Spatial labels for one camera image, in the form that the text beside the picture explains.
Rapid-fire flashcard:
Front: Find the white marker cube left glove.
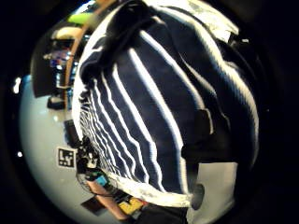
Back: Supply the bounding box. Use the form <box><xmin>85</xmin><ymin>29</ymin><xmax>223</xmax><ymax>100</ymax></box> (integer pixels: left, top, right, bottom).
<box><xmin>56</xmin><ymin>146</ymin><xmax>78</xmax><ymax>170</ymax></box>

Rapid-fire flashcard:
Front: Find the blue wrist device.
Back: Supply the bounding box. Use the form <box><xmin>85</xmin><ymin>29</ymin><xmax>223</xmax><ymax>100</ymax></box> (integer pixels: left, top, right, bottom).
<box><xmin>93</xmin><ymin>175</ymin><xmax>109</xmax><ymax>189</ymax></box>

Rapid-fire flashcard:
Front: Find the green object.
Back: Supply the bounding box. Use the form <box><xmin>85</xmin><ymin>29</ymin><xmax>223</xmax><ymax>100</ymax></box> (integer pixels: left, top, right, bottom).
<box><xmin>66</xmin><ymin>11</ymin><xmax>95</xmax><ymax>26</ymax></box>

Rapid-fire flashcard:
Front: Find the small black white box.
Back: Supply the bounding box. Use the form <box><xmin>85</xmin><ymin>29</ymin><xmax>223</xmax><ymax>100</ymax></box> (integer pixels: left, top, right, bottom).
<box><xmin>46</xmin><ymin>95</ymin><xmax>65</xmax><ymax>110</ymax></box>

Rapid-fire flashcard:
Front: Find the black flat pad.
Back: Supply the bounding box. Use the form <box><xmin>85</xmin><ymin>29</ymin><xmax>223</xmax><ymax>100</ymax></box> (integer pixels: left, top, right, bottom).
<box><xmin>79</xmin><ymin>196</ymin><xmax>107</xmax><ymax>217</ymax></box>

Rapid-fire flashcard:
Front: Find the navy white striped cloth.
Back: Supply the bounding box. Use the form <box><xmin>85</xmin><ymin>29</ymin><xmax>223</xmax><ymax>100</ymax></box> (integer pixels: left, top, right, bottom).
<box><xmin>70</xmin><ymin>0</ymin><xmax>262</xmax><ymax>208</ymax></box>

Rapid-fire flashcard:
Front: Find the yellow box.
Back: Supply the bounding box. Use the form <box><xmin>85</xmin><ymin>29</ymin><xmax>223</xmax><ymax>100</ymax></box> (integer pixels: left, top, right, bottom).
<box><xmin>119</xmin><ymin>196</ymin><xmax>145</xmax><ymax>217</ymax></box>

